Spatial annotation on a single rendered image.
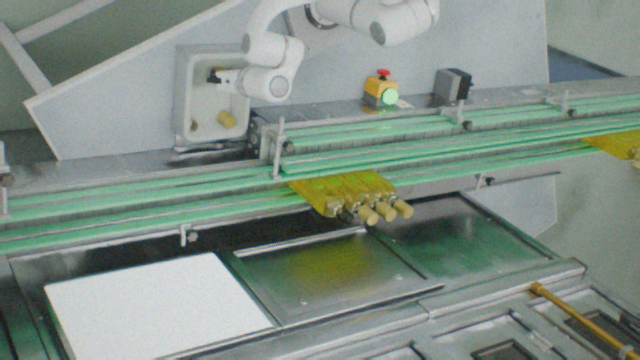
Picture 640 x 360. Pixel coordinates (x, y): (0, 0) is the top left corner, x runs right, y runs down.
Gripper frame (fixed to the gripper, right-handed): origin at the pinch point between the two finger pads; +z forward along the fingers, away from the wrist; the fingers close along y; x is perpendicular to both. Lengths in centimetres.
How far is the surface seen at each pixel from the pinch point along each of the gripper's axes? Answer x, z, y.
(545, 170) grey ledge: -43, 3, 127
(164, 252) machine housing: -43.4, 1.8, -17.6
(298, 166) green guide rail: -23.7, -8.7, 16.1
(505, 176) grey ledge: -42, 3, 106
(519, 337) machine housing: -61, -57, 47
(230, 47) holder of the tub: 7.1, 0.2, 2.5
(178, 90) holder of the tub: -3.0, 3.3, -10.7
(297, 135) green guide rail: -15.9, -6.9, 17.1
